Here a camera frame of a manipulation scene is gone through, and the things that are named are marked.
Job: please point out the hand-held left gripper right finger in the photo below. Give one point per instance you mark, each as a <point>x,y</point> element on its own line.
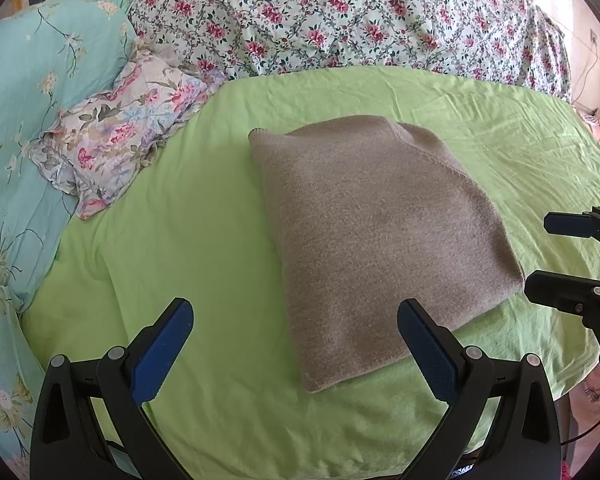
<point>430,355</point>

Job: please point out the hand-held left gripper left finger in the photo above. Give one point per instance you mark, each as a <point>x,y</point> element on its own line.
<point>165,350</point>

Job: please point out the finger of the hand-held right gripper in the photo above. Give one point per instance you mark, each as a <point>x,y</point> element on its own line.
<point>565,292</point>
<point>570,225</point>

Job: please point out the beige knit sweater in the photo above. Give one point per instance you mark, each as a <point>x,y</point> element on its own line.
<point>380,235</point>

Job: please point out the green bed sheet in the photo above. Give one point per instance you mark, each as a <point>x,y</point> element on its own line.
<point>180,235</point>

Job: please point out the small ruffled floral pillow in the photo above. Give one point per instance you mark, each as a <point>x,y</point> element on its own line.
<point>125,130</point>

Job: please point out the teal floral pillow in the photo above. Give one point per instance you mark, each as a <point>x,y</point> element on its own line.
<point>40,85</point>

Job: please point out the white pink floral quilt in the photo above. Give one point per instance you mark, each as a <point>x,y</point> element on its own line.
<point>355,20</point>

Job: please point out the white wall socket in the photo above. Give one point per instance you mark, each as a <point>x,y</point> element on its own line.
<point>593,37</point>

